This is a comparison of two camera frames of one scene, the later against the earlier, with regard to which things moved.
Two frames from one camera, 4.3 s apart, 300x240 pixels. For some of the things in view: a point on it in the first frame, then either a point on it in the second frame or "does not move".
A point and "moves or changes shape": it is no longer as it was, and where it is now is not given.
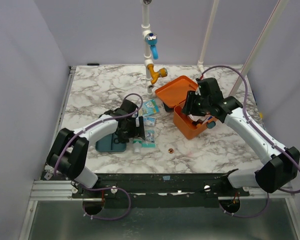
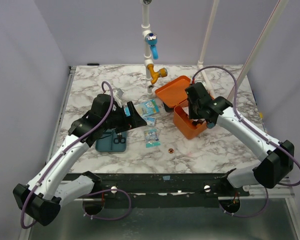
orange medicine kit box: (172, 94) does not move
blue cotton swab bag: (150, 107) does not move
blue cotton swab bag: (149, 121) does not move
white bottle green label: (137, 146) moves or changes shape
